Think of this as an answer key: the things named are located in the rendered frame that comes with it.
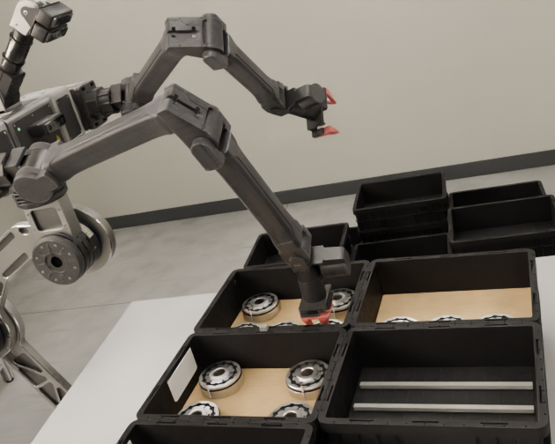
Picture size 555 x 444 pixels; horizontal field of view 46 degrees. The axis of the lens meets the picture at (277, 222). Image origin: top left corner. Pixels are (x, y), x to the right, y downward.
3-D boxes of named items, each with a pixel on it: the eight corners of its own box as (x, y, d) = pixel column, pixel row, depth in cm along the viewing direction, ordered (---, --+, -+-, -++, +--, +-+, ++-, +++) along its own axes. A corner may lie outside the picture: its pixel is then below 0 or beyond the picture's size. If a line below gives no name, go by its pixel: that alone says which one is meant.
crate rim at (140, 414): (136, 427, 137) (132, 418, 136) (193, 340, 162) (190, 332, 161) (318, 432, 122) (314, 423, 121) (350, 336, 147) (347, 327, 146)
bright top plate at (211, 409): (166, 434, 140) (166, 432, 140) (186, 402, 149) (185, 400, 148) (208, 436, 136) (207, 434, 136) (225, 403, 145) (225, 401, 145)
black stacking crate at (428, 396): (329, 469, 126) (317, 425, 122) (358, 370, 151) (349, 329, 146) (553, 482, 111) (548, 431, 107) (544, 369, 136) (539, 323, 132)
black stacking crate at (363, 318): (358, 369, 151) (349, 329, 147) (380, 298, 176) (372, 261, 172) (544, 367, 137) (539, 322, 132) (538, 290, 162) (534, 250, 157)
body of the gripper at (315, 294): (332, 290, 160) (326, 263, 157) (326, 314, 151) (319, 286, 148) (307, 292, 162) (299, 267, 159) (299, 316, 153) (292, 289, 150)
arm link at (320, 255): (290, 228, 149) (286, 258, 144) (339, 221, 146) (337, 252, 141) (304, 259, 158) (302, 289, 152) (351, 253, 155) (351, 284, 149)
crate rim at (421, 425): (318, 432, 122) (315, 423, 121) (350, 336, 147) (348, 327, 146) (550, 440, 107) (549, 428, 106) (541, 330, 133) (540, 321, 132)
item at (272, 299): (236, 314, 178) (235, 312, 178) (252, 293, 186) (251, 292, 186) (269, 315, 173) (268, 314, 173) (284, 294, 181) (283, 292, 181)
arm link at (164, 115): (187, 66, 117) (177, 102, 111) (231, 117, 126) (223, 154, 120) (20, 149, 138) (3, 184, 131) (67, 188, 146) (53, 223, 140)
